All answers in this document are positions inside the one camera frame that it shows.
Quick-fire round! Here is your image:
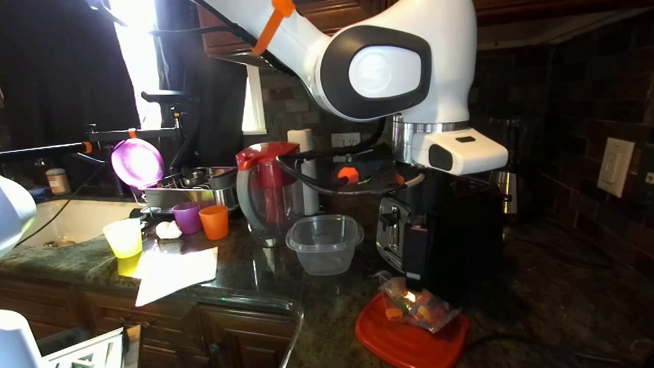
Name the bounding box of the bright window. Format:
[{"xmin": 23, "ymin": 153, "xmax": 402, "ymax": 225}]
[{"xmin": 106, "ymin": 0, "xmax": 180, "ymax": 131}]

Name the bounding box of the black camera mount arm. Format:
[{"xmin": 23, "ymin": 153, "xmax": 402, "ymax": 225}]
[{"xmin": 0, "ymin": 87, "xmax": 190, "ymax": 155}]

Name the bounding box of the wooden lower cabinet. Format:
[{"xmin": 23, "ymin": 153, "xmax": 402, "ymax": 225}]
[{"xmin": 0, "ymin": 271, "xmax": 306, "ymax": 368}]

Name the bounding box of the purple plastic cup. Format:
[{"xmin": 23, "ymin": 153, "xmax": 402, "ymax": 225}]
[{"xmin": 169, "ymin": 199, "xmax": 204, "ymax": 236}]

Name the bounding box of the steel pot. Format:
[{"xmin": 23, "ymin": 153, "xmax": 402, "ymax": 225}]
[{"xmin": 201, "ymin": 164, "xmax": 240, "ymax": 209}]

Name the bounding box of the white paper sheet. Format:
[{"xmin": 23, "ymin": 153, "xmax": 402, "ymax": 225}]
[{"xmin": 133, "ymin": 236, "xmax": 220, "ymax": 309}]

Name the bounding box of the metal dish pan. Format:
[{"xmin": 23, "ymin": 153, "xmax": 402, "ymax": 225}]
[{"xmin": 139, "ymin": 184, "xmax": 220, "ymax": 213}]

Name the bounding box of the clear water pitcher red lid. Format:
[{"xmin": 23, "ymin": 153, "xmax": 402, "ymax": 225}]
[{"xmin": 233, "ymin": 140, "xmax": 322, "ymax": 248}]

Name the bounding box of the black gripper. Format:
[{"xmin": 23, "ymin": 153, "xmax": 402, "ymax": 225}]
[{"xmin": 404, "ymin": 174, "xmax": 473, "ymax": 305}]

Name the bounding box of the black and chrome toaster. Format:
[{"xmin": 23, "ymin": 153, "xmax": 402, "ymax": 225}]
[{"xmin": 373, "ymin": 171, "xmax": 506, "ymax": 297}]

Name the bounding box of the small white lid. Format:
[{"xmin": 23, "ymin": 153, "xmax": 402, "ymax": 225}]
[{"xmin": 153, "ymin": 218, "xmax": 184, "ymax": 241}]

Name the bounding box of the white wall outlet plate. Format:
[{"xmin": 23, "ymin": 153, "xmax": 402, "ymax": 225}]
[{"xmin": 328, "ymin": 131, "xmax": 361, "ymax": 148}]

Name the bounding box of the red plastic lid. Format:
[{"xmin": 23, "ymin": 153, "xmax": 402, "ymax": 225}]
[{"xmin": 354, "ymin": 292, "xmax": 473, "ymax": 368}]

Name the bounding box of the clear plastic bowl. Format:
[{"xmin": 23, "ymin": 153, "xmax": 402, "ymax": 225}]
[{"xmin": 284, "ymin": 213, "xmax": 365, "ymax": 278}]

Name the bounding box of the orange plastic cup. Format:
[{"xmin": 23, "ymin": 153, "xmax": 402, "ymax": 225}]
[{"xmin": 196, "ymin": 201, "xmax": 233, "ymax": 243}]

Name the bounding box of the clear bag of colourful candy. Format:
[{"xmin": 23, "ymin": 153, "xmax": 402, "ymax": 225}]
[{"xmin": 375, "ymin": 274, "xmax": 463, "ymax": 334}]

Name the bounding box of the white rounded plastic housing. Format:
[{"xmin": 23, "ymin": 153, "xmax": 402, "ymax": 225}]
[{"xmin": 0, "ymin": 174, "xmax": 39, "ymax": 257}]

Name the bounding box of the chrome canister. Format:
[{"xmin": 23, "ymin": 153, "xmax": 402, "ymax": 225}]
[{"xmin": 493, "ymin": 170, "xmax": 523, "ymax": 216}]

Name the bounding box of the white lattice rack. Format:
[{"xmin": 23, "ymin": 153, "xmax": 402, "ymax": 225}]
[{"xmin": 0, "ymin": 307, "xmax": 129, "ymax": 368}]

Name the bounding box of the yellow plastic cup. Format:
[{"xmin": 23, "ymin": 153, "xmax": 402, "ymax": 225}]
[{"xmin": 99, "ymin": 216, "xmax": 145, "ymax": 261}]

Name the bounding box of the purple round plate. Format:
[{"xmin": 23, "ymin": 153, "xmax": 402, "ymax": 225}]
[{"xmin": 108, "ymin": 134, "xmax": 168, "ymax": 191}]

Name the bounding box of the orange strap on arm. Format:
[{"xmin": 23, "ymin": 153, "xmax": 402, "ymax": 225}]
[{"xmin": 251, "ymin": 0, "xmax": 298, "ymax": 56}]

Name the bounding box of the white kitchen sink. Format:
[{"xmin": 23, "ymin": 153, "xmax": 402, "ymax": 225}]
[{"xmin": 8, "ymin": 198, "xmax": 148, "ymax": 251}]

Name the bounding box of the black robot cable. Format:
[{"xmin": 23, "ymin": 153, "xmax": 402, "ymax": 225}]
[{"xmin": 273, "ymin": 118, "xmax": 427, "ymax": 199}]

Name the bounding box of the small orange cable clip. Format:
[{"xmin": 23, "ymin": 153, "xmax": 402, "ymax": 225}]
[{"xmin": 334, "ymin": 164, "xmax": 361, "ymax": 186}]

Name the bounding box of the small brown jar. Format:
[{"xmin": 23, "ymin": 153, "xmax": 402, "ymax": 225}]
[{"xmin": 45, "ymin": 168, "xmax": 71, "ymax": 198}]

